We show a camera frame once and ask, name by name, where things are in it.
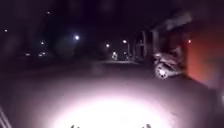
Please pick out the dark building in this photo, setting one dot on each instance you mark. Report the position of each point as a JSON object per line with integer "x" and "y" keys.
{"x": 163, "y": 36}

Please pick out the grey asphalt road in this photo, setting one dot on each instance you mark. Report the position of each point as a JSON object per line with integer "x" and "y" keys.
{"x": 106, "y": 86}

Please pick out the red wall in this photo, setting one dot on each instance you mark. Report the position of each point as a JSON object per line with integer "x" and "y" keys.
{"x": 206, "y": 53}

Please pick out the robot's own part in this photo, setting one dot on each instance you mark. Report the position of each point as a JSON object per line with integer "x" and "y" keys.
{"x": 146, "y": 126}
{"x": 76, "y": 126}

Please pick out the motor scooter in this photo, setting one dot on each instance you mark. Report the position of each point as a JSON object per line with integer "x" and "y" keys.
{"x": 166, "y": 63}

